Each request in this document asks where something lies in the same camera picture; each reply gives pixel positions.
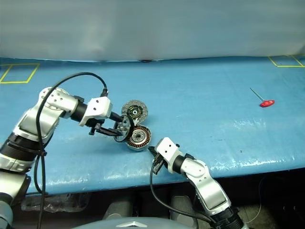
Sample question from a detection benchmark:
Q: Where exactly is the silver spoked rotor cap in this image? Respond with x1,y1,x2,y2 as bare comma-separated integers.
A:
113,115,134,144

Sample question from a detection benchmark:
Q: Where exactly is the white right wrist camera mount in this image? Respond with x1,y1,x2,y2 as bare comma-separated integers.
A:
155,137,184,174

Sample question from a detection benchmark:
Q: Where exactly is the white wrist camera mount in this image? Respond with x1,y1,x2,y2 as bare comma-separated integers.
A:
155,137,184,174
79,96,113,127

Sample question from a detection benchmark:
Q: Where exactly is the clear plastic bag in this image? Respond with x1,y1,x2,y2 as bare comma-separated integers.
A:
21,192,89,213

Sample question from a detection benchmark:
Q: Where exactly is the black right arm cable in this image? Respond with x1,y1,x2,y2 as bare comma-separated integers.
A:
149,164,217,224

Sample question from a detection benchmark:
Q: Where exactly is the white plastic backdrop sheet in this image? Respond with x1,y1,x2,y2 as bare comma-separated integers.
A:
0,0,305,63

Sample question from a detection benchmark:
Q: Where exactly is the red-handled hex key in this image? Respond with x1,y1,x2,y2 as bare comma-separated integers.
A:
249,87,275,107

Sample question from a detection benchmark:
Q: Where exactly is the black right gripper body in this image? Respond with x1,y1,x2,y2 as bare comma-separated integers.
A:
152,154,167,176

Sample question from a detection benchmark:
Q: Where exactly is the yellow tape rectangle outline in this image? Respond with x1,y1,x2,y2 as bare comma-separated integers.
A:
0,63,40,84
267,54,305,68

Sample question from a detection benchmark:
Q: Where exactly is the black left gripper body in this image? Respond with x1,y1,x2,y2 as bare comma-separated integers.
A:
87,112,120,136

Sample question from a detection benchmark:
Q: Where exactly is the round motor cover with board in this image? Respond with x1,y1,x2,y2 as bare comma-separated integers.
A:
121,100,149,125

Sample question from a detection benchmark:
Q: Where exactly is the grey robot torso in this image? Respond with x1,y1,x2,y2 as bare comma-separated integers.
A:
77,215,189,229

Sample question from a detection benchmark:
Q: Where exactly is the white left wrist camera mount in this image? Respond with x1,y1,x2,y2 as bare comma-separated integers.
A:
79,96,113,127

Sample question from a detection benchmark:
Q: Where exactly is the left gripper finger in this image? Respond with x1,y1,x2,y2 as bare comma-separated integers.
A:
97,127,126,138
111,113,131,124

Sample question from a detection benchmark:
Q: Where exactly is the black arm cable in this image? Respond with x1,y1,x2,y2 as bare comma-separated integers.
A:
149,164,217,224
33,72,110,229

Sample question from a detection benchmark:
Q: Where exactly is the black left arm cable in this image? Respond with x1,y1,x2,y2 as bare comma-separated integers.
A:
33,72,110,229

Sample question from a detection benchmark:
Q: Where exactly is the blue plastic table cover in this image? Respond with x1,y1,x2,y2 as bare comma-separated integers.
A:
0,54,305,196

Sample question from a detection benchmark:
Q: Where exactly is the silver motor housing with windings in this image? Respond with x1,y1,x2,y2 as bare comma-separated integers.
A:
125,125,153,152

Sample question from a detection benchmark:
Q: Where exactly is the grey rounded shape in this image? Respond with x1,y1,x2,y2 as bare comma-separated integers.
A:
170,195,199,229
102,198,134,225

